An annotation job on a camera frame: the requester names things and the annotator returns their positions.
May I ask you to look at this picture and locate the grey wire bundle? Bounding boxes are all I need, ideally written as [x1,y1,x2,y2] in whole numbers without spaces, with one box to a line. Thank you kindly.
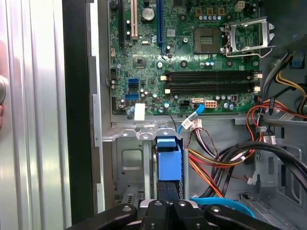
[260,52,295,103]

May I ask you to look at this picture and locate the beige expansion slot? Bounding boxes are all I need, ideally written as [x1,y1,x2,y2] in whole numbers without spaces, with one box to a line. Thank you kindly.
[130,0,139,41]

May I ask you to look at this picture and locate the black RAM slot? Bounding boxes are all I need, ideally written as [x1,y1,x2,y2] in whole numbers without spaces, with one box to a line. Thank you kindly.
[159,70,263,83]
[164,82,261,96]

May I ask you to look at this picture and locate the metal disk bay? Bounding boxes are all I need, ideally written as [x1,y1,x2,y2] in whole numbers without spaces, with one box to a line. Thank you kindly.
[102,128,190,207]

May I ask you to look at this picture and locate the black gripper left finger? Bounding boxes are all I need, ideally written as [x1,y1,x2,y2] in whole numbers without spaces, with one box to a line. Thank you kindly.
[64,182,170,230]

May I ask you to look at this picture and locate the blue expansion slot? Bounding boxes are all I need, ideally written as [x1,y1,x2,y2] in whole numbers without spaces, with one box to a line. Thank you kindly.
[156,0,166,57]

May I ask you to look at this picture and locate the hard disk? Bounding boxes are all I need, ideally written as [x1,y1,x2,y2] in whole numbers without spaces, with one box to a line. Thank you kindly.
[151,126,187,201]

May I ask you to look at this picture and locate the white paper tag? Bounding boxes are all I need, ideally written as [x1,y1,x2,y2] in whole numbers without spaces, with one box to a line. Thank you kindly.
[134,103,146,121]

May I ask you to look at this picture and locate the black PC case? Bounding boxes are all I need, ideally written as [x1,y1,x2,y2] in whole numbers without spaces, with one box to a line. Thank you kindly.
[62,0,307,230]

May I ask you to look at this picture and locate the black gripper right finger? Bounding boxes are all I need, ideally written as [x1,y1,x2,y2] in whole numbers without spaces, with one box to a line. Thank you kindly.
[168,182,276,230]

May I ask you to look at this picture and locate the metal socket cover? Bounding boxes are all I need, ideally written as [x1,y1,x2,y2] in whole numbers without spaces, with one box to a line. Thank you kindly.
[221,16,276,58]

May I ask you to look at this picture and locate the metal optical drive cage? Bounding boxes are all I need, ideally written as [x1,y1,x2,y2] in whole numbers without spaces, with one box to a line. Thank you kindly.
[236,112,307,230]

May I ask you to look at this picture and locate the thick black cable bundle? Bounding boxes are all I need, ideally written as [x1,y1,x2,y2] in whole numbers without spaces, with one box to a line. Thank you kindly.
[203,140,307,204]

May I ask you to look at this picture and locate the blue data wire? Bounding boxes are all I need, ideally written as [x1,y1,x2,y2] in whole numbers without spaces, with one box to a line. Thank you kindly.
[177,104,255,218]

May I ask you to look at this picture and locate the green motherboard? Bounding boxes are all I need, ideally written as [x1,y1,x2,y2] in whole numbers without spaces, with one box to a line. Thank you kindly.
[109,0,263,115]

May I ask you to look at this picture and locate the black expansion slot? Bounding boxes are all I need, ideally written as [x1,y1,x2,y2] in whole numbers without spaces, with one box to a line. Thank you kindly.
[118,0,126,48]

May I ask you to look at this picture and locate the grey power supply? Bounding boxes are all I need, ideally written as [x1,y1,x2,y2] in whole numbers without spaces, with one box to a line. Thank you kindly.
[260,0,307,52]

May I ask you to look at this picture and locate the CPU socket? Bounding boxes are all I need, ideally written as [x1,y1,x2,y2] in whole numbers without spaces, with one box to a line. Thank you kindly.
[193,27,220,55]

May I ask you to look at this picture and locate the red orange power wire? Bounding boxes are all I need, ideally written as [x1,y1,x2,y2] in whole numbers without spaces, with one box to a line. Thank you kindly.
[188,95,307,201]

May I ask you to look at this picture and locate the metal locking lever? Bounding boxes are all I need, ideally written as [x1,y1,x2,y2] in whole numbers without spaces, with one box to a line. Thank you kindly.
[224,44,276,58]

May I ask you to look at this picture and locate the yellow black wire bundle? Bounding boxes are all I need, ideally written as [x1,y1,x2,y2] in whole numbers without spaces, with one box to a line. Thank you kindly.
[275,71,307,115]

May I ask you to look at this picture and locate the round coin battery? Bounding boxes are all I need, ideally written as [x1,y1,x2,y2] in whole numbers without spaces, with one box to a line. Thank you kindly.
[141,7,155,23]

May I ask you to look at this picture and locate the white plug wire bundle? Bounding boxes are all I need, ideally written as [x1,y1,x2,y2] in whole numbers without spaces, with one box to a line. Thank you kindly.
[181,117,220,159]

